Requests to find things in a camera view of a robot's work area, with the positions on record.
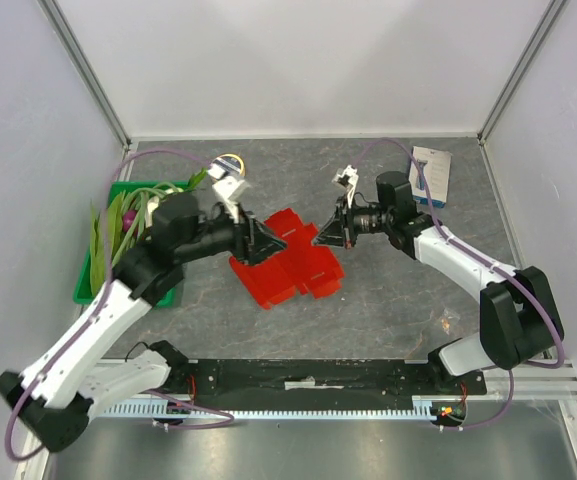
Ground green leafy vegetables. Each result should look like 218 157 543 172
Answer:
89 192 125 297

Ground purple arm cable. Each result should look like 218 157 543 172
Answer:
350 138 567 432
6 149 237 461

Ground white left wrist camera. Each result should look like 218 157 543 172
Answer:
207 165 250 224

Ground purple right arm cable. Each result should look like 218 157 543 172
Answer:
350 138 567 432

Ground purple onion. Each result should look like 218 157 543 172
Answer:
122 210 137 233

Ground green plastic tray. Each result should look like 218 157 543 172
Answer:
73 174 202 305

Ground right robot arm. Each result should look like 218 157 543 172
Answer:
314 166 564 394

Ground masking tape roll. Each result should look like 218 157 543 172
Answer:
212 153 246 176

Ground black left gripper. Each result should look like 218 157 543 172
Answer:
178 197 288 266

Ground razor package box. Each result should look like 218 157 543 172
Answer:
409 146 452 208

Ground red paper box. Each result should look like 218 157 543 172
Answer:
229 208 344 310

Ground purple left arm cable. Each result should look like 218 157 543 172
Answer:
6 149 237 461

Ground slotted cable duct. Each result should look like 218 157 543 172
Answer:
100 397 437 421

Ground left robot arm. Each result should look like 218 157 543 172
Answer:
0 192 287 461

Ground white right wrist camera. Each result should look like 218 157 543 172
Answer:
332 165 359 207

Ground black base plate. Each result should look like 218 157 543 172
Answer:
159 359 487 412

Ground green long beans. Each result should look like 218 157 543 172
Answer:
109 182 187 266

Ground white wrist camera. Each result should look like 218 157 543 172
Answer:
207 165 250 224
332 165 359 207

